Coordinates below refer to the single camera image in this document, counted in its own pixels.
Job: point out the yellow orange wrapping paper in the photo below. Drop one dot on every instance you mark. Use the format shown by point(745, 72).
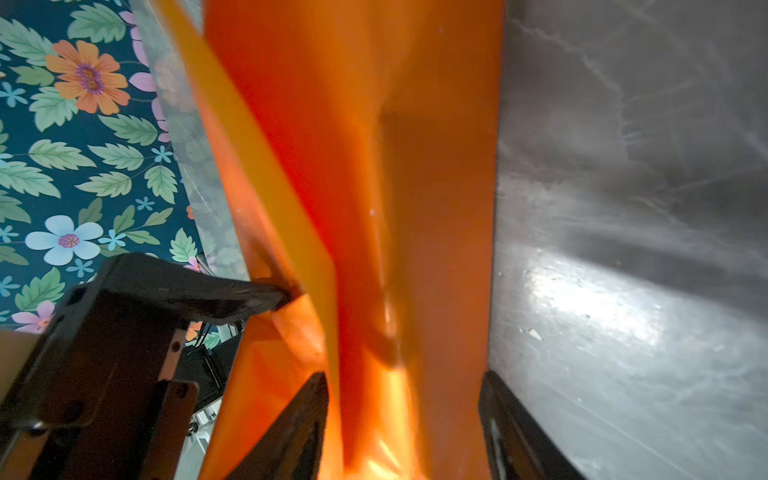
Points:
point(356, 143)

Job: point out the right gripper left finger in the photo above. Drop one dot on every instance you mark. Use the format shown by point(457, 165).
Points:
point(291, 448)

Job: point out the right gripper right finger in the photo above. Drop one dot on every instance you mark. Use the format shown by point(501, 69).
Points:
point(517, 446)

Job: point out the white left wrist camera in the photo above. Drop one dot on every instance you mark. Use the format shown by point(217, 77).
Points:
point(15, 350)

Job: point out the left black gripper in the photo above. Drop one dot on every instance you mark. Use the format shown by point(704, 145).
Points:
point(99, 398)

